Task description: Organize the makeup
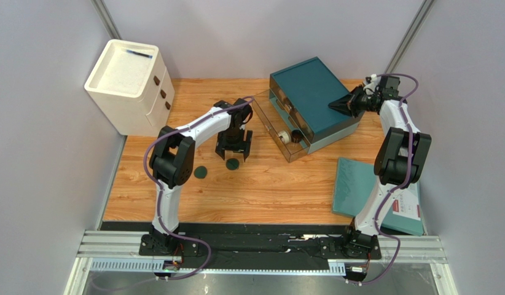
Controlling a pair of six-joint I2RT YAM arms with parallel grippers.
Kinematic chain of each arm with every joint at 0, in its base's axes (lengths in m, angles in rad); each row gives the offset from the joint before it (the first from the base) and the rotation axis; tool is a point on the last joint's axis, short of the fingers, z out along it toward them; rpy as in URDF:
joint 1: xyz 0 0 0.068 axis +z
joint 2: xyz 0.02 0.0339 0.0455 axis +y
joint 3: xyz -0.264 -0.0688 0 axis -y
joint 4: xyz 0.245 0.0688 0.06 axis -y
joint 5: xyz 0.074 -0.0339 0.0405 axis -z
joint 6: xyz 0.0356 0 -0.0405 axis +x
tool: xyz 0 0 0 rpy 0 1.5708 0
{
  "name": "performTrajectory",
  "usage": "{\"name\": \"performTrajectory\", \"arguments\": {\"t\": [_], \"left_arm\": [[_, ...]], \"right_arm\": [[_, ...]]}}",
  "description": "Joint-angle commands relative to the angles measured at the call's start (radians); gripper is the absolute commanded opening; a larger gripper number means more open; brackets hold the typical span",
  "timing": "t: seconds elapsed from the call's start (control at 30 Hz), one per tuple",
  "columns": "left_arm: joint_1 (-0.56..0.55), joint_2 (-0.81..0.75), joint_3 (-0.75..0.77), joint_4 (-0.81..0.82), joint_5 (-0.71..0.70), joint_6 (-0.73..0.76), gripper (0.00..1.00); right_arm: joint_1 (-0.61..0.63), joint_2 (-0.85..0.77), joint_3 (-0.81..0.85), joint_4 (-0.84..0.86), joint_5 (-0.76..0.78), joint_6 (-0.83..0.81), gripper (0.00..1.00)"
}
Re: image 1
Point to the aluminium mounting rail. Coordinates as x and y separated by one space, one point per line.
252 253

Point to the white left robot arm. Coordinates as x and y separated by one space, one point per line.
169 163

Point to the dark green round disc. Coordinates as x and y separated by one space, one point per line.
201 172

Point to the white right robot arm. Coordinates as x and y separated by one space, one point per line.
399 162

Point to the transparent drawer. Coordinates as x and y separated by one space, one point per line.
275 119

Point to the dark brown small jar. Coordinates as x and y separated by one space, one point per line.
296 136

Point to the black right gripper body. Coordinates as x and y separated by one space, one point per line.
355 101

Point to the white three-drawer cabinet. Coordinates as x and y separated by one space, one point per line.
133 92

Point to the teal drawer organizer box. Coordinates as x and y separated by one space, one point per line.
301 94

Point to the black pen on cabinet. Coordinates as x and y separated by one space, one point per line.
139 54

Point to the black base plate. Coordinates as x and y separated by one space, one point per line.
320 246

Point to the white paper label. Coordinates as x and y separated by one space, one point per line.
407 205

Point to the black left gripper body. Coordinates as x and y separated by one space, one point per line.
234 140

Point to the black-lid powder jar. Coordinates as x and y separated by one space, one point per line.
284 137

